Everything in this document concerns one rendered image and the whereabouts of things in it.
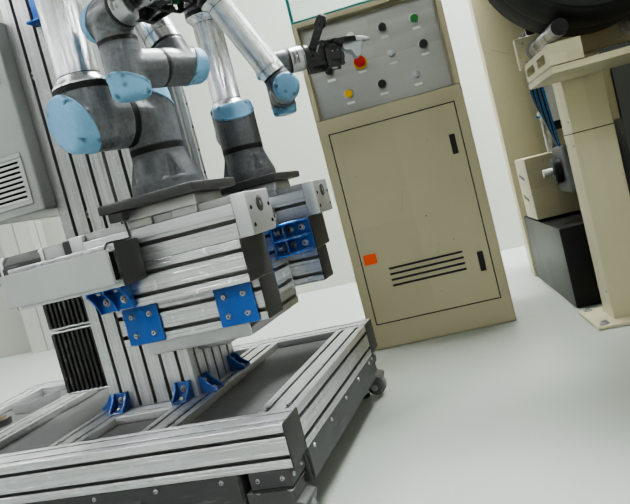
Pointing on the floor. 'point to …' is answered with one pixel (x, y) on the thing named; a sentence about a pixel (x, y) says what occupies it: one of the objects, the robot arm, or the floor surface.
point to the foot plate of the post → (611, 318)
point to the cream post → (603, 194)
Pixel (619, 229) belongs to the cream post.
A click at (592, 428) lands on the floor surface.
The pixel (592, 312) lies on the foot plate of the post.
